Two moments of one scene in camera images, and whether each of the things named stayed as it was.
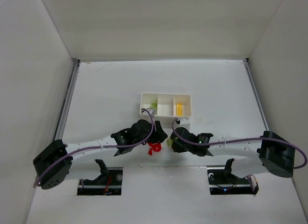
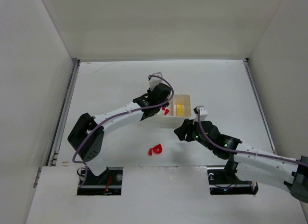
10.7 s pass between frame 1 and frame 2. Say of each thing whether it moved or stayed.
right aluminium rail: stayed
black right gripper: moved
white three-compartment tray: stayed
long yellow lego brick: stayed
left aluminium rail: stayed
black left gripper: moved
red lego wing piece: moved
